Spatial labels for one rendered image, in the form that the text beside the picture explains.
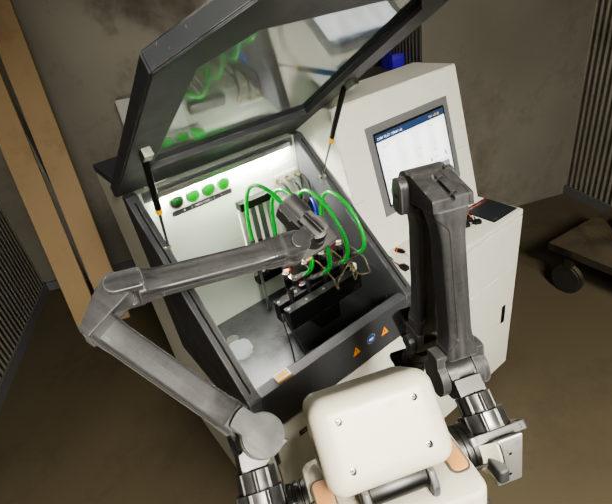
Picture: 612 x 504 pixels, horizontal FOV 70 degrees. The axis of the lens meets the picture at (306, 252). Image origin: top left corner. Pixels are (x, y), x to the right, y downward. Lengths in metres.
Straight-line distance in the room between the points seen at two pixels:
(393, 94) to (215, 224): 0.83
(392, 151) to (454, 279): 1.02
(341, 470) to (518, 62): 3.39
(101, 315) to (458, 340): 0.66
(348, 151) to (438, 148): 0.48
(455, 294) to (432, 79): 1.27
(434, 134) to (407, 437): 1.42
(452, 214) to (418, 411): 0.32
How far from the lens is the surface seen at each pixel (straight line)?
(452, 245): 0.79
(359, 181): 1.66
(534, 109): 3.99
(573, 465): 2.41
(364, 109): 1.69
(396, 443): 0.74
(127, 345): 0.87
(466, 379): 0.92
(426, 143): 1.91
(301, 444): 1.59
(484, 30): 3.57
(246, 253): 0.94
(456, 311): 0.85
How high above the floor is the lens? 1.94
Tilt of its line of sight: 31 degrees down
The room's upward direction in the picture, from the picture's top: 10 degrees counter-clockwise
